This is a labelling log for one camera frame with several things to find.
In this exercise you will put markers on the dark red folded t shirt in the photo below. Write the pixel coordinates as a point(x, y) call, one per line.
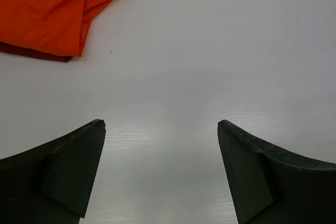
point(26, 52)

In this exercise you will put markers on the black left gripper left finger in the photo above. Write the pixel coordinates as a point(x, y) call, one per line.
point(52, 183)

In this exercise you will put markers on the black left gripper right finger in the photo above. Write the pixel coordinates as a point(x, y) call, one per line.
point(270, 184)

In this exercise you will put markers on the orange folded t shirt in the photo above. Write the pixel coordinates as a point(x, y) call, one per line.
point(58, 27)

